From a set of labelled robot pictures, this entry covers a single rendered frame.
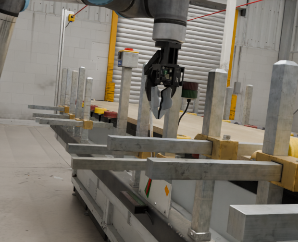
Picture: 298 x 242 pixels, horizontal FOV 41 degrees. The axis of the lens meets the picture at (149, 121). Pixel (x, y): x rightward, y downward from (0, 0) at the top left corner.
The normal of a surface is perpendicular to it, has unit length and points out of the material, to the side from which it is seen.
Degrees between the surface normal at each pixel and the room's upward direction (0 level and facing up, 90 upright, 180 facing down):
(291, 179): 90
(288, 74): 90
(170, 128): 90
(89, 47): 90
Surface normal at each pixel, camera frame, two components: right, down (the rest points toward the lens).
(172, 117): 0.35, 0.11
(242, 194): -0.93, -0.07
